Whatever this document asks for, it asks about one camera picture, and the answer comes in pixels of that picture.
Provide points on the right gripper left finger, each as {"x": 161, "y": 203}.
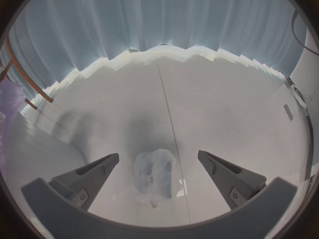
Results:
{"x": 94, "y": 175}

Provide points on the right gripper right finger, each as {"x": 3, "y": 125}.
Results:
{"x": 224, "y": 175}

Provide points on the purple plastic bag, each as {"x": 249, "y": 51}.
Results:
{"x": 11, "y": 96}

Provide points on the crumpled clear plastic wrapper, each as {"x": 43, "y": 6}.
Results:
{"x": 154, "y": 168}

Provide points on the white cushioned wooden chair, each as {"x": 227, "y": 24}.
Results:
{"x": 47, "y": 98}

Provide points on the pale blue curtain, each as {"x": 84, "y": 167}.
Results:
{"x": 149, "y": 16}

